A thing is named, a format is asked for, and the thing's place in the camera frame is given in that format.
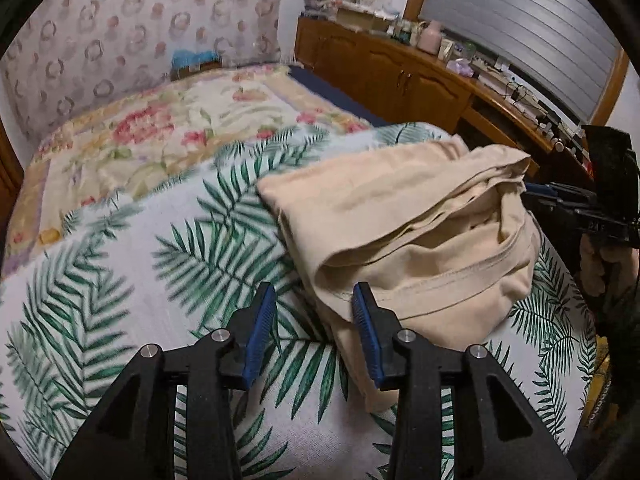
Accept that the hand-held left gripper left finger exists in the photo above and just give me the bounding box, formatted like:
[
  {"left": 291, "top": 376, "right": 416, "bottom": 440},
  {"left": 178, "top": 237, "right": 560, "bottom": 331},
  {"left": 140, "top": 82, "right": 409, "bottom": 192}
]
[{"left": 52, "top": 282, "right": 278, "bottom": 480}]

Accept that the grey window blind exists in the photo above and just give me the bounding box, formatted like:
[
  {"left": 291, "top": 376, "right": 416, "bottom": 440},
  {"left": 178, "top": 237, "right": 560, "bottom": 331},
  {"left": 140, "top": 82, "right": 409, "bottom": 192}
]
[{"left": 417, "top": 0, "right": 623, "bottom": 111}]

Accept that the pink thermos jug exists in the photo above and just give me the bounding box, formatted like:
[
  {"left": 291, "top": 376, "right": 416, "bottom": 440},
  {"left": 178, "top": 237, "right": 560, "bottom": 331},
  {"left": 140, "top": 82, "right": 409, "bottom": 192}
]
[{"left": 417, "top": 20, "right": 443, "bottom": 55}]

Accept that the open cardboard box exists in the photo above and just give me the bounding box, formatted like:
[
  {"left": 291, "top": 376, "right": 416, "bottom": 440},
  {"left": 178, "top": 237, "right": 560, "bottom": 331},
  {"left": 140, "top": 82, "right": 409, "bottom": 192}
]
[{"left": 337, "top": 7, "right": 391, "bottom": 31}]

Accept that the wooden sideboard cabinet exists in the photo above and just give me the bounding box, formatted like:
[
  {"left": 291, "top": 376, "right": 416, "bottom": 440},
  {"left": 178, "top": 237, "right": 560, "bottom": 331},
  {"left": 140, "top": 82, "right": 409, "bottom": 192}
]
[{"left": 294, "top": 14, "right": 596, "bottom": 181}]

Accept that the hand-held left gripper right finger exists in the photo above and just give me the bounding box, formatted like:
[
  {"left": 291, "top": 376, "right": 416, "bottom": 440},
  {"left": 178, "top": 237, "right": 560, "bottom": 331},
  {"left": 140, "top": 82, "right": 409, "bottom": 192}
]
[{"left": 351, "top": 282, "right": 571, "bottom": 480}]

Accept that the beige printed t-shirt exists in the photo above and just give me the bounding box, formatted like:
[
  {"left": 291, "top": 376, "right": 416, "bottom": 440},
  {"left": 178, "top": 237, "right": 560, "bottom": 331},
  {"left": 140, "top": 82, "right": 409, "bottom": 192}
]
[{"left": 256, "top": 134, "right": 543, "bottom": 413}]

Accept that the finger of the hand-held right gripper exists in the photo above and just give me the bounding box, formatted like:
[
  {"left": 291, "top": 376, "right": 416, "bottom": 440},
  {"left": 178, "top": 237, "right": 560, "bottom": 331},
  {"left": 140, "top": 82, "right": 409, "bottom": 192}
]
[{"left": 524, "top": 183, "right": 598, "bottom": 231}]

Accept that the leaf print blanket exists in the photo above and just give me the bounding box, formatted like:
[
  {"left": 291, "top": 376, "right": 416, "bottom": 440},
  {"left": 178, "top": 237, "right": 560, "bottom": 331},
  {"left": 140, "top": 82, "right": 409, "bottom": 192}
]
[{"left": 0, "top": 121, "right": 598, "bottom": 480}]

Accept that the person's right hand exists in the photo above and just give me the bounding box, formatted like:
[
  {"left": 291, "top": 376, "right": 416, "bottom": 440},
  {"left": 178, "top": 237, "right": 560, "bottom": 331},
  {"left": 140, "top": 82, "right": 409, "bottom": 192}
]
[{"left": 579, "top": 237, "right": 628, "bottom": 295}]

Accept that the floral bedspread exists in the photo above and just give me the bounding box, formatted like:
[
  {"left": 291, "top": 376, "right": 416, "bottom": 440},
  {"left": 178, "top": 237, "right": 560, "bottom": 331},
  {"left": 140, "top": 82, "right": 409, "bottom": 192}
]
[{"left": 5, "top": 62, "right": 373, "bottom": 281}]

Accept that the circle print sheer curtain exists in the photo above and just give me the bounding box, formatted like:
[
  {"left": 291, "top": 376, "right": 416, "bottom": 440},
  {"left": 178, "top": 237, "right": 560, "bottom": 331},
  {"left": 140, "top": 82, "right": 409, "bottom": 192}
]
[{"left": 0, "top": 0, "right": 301, "bottom": 146}]

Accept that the cardboard box with blue cloth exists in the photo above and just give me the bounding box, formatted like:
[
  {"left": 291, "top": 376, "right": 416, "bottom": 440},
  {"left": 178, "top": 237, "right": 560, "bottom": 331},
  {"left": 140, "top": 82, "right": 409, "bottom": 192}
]
[{"left": 170, "top": 49, "right": 223, "bottom": 81}]

